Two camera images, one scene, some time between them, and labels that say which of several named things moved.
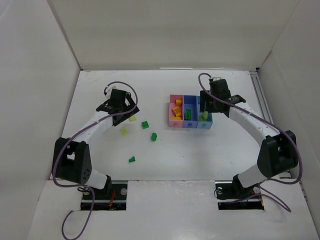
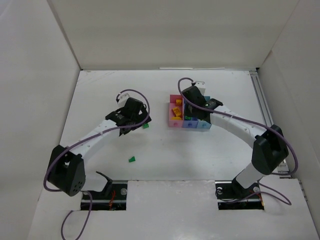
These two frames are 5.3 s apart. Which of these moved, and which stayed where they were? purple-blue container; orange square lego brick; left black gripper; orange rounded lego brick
Moved: left black gripper
Stayed: purple-blue container; orange square lego brick; orange rounded lego brick
